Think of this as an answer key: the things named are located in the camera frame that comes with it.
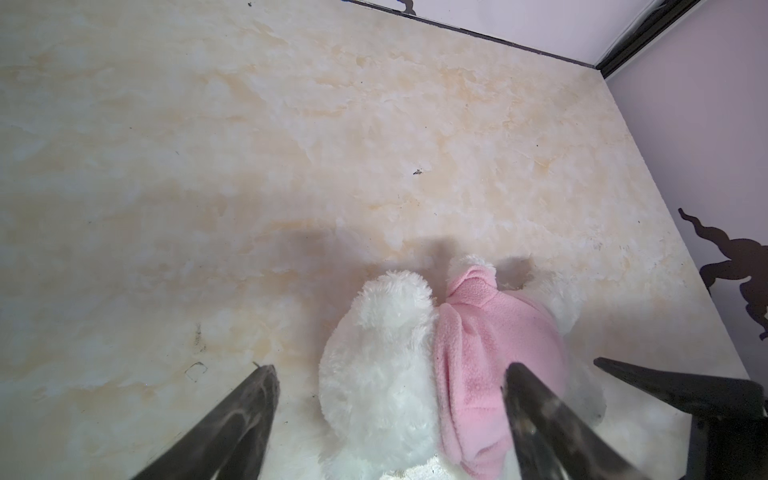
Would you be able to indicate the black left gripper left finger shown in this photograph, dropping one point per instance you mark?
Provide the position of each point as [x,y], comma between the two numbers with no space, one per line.
[231,441]

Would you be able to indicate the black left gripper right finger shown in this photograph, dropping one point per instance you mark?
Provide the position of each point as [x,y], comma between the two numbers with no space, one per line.
[550,440]

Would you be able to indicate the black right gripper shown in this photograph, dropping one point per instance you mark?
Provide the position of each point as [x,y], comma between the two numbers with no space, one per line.
[731,447]

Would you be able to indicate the pink teddy hoodie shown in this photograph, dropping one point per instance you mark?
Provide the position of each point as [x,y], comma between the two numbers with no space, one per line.
[480,331]

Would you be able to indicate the white teddy bear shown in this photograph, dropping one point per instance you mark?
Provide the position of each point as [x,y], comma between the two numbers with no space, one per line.
[377,386]

